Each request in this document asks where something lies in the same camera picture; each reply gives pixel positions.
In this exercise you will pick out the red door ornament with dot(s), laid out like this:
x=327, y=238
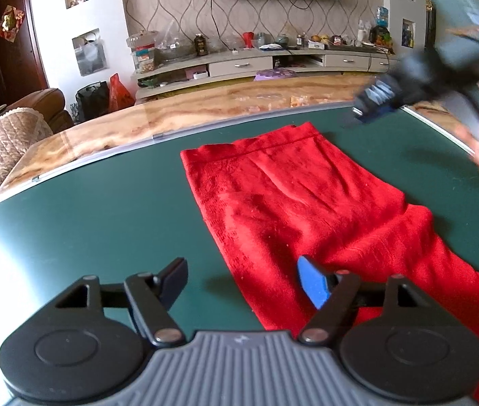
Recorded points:
x=9, y=23

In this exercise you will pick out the red long-sleeved shirt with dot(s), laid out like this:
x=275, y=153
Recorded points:
x=307, y=203

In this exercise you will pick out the black bag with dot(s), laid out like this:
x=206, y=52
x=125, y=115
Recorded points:
x=91, y=101

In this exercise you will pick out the clear lidded jar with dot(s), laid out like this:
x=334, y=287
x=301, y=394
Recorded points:
x=142, y=53

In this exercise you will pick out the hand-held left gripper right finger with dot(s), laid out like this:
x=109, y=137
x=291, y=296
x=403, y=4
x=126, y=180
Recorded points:
x=313, y=281

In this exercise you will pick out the purple plastic basin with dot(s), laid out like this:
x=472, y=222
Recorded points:
x=275, y=75

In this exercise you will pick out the red cup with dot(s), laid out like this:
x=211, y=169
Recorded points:
x=247, y=39

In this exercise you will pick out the grey television cabinet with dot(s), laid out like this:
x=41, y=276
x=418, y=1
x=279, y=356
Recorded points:
x=231, y=67

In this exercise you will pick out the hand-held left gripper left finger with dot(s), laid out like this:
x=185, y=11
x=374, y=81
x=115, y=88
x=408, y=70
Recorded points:
x=176, y=277

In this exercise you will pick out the orange plastic bag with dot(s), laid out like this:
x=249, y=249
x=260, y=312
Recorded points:
x=120, y=95

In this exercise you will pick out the green mat with silver frame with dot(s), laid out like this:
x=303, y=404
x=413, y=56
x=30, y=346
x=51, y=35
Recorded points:
x=95, y=220

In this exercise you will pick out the dark wooden door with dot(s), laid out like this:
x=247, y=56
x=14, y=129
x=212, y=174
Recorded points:
x=7, y=67

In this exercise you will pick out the brown leather sofa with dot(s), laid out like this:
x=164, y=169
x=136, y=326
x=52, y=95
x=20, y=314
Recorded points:
x=40, y=101

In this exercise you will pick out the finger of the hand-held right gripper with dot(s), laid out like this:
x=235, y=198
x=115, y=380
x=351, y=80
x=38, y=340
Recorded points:
x=377, y=95

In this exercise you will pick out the dark bottle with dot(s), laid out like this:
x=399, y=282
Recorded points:
x=200, y=45

